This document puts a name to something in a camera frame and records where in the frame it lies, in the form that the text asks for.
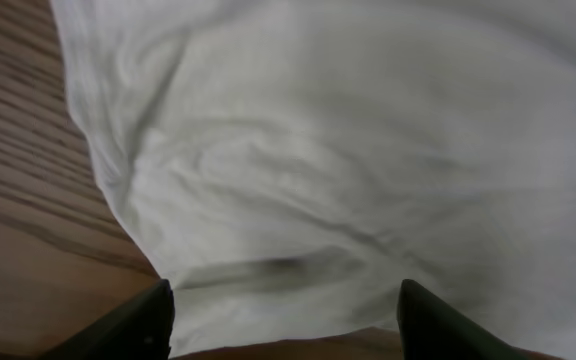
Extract white polo shirt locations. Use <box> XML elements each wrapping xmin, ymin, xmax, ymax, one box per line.
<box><xmin>52</xmin><ymin>0</ymin><xmax>576</xmax><ymax>359</ymax></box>

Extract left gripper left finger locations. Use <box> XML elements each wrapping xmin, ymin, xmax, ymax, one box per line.
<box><xmin>40</xmin><ymin>280</ymin><xmax>175</xmax><ymax>360</ymax></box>

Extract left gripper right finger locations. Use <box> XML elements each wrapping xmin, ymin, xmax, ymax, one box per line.
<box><xmin>397</xmin><ymin>279</ymin><xmax>527</xmax><ymax>360</ymax></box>

